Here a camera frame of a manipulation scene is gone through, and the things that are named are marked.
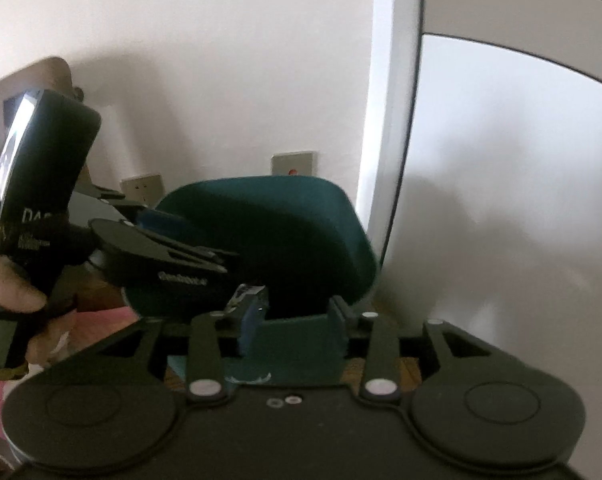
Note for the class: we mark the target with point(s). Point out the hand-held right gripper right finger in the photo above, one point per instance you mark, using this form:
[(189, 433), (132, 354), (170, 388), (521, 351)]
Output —
[(338, 325)]

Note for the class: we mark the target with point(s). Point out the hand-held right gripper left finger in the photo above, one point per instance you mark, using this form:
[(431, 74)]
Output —
[(251, 332)]

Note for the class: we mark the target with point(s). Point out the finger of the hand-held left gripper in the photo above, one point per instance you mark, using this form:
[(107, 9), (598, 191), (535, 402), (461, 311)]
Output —
[(161, 222), (181, 267)]

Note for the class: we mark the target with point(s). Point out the teal deer print waste bin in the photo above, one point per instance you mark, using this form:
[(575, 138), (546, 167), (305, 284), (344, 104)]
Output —
[(291, 240)]

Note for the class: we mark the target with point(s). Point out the person's left hand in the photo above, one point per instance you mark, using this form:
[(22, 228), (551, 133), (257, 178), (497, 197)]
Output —
[(11, 285)]

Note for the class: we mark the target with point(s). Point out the wooden nightstand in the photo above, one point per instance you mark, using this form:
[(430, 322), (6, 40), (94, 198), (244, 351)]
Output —
[(410, 370)]

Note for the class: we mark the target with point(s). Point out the pink printed blanket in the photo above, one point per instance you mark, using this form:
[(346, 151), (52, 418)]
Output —
[(106, 317)]

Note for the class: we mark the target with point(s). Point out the wooden bed headboard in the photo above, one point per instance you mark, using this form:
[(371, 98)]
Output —
[(51, 72)]

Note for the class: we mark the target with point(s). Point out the white sliding wardrobe door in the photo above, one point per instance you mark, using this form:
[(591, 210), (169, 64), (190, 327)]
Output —
[(506, 160)]

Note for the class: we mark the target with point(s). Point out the grey wall socket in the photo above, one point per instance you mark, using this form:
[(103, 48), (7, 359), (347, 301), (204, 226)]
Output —
[(143, 187)]

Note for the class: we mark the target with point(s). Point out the grey wall switch plate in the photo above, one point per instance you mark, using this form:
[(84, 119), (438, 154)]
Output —
[(293, 162)]

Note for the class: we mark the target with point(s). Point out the white wardrobe frame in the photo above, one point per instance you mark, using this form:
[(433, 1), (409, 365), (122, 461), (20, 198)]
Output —
[(391, 110)]

